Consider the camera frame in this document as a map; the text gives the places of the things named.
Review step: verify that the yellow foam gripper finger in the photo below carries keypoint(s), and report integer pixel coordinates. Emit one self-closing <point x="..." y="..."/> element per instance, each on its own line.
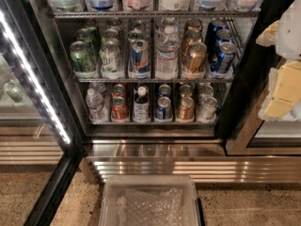
<point x="268" y="36"/>
<point x="284" y="91"/>

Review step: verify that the red bull can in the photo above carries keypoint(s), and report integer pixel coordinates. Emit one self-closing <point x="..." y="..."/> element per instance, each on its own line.
<point x="138" y="25"/>
<point x="139" y="56"/>
<point x="134" y="35"/>

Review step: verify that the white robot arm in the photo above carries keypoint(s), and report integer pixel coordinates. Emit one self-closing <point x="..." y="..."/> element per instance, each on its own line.
<point x="288" y="36"/>

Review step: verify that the front blue pepsi can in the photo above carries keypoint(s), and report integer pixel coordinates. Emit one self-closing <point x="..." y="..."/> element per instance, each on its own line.
<point x="223" y="56"/>

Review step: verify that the blue pepsi can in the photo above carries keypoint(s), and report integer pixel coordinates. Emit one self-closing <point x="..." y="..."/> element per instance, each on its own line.
<point x="223" y="56"/>
<point x="214" y="25"/>
<point x="223" y="35"/>

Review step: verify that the rear blue pepsi can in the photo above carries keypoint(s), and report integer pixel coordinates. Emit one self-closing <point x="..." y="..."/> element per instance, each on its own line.
<point x="214" y="25"/>

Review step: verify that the front gold can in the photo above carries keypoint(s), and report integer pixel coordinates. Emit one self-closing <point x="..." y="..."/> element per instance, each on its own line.
<point x="195" y="57"/>

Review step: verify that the gold can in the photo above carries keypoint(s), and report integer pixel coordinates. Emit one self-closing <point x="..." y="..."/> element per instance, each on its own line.
<point x="195" y="57"/>
<point x="191" y="36"/>
<point x="193" y="24"/>

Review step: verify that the rear gold can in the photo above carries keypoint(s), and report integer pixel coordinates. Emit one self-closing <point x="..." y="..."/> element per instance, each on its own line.
<point x="193" y="24"/>

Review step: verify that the rear silver can lower shelf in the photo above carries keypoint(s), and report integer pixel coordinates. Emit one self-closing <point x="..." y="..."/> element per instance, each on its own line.
<point x="205" y="90"/>

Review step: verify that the silver can shelf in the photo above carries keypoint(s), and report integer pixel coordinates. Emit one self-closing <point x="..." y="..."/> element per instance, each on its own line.
<point x="207" y="108"/>
<point x="205" y="90"/>

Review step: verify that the front silver can lower shelf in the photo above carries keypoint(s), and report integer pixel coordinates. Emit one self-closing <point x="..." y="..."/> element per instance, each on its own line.
<point x="207" y="108"/>

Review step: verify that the rear bronze can lower shelf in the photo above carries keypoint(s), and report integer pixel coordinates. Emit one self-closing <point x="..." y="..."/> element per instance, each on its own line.
<point x="186" y="90"/>

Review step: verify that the bronze can shelf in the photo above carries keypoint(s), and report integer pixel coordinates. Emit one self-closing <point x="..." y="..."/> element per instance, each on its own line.
<point x="186" y="90"/>
<point x="186" y="108"/>

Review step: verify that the rear water bottle middle shelf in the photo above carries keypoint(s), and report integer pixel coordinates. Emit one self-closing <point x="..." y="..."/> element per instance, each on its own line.
<point x="168" y="21"/>

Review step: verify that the water bottle shelf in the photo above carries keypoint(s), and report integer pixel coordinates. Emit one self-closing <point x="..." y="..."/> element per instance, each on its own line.
<point x="96" y="105"/>
<point x="167" y="53"/>
<point x="168" y="21"/>

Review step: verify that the front water bottle middle shelf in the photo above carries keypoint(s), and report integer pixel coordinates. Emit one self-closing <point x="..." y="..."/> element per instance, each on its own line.
<point x="167" y="53"/>

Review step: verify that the front bronze can lower shelf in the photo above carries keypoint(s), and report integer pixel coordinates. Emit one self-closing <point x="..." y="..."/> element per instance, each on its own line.
<point x="186" y="108"/>

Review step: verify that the steel fridge base grille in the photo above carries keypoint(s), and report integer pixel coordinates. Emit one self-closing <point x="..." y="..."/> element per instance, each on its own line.
<point x="204" y="161"/>

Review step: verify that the rear blue can lower shelf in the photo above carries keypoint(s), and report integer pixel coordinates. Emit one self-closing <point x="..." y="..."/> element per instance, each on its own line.
<point x="164" y="90"/>

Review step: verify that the blue can shelf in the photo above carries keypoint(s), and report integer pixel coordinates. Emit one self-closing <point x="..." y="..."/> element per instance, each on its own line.
<point x="164" y="90"/>
<point x="163" y="109"/>

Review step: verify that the front blue can lower shelf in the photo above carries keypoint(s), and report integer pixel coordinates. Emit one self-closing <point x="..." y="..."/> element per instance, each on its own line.
<point x="163" y="109"/>

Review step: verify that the rear 7up can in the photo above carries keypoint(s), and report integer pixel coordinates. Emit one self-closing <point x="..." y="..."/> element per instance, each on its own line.
<point x="114" y="23"/>

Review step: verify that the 7up can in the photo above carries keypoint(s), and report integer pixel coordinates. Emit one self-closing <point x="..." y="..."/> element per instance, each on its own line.
<point x="114" y="23"/>
<point x="110" y="57"/>
<point x="110" y="35"/>

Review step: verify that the rear orange soda can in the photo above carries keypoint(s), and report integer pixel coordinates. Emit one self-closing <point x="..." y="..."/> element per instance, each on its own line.
<point x="119" y="91"/>

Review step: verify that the orange soda can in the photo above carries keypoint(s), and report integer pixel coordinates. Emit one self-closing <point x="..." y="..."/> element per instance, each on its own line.
<point x="119" y="108"/>
<point x="119" y="91"/>

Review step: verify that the front 7up can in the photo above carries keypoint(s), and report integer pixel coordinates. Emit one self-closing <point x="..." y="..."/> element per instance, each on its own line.
<point x="110" y="57"/>

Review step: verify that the front orange soda can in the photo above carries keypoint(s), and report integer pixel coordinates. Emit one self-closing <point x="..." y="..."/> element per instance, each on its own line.
<point x="119" y="108"/>

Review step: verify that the rear green soda can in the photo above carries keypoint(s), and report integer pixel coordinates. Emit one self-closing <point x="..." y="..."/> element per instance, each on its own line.
<point x="91" y="25"/>

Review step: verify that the green soda can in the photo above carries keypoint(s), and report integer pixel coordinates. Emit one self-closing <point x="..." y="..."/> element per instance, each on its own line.
<point x="91" y="25"/>
<point x="86" y="36"/>
<point x="81" y="57"/>

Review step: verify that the water bottle lower shelf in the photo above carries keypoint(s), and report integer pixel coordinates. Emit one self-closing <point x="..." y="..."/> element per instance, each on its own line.
<point x="96" y="105"/>

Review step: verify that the front green soda can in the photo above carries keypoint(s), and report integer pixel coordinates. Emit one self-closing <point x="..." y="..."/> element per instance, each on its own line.
<point x="81" y="57"/>

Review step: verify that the dark juice bottle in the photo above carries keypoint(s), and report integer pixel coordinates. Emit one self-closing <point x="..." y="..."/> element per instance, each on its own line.
<point x="141" y="105"/>

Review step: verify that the clear plastic bin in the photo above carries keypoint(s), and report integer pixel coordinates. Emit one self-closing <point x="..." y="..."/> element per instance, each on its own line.
<point x="149" y="200"/>

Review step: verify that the right fridge door frame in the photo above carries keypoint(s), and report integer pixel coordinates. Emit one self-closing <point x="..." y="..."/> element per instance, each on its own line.
<point x="239" y="125"/>

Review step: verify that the upper wire shelf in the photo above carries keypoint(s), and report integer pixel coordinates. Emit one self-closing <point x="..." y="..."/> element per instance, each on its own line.
<point x="148" y="14"/>

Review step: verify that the wire shelf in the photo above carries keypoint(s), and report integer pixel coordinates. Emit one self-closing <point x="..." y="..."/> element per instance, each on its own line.
<point x="150" y="80"/>
<point x="148" y="14"/>

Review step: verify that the middle wire shelf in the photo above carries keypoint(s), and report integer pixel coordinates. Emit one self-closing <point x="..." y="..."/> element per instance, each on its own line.
<point x="150" y="80"/>

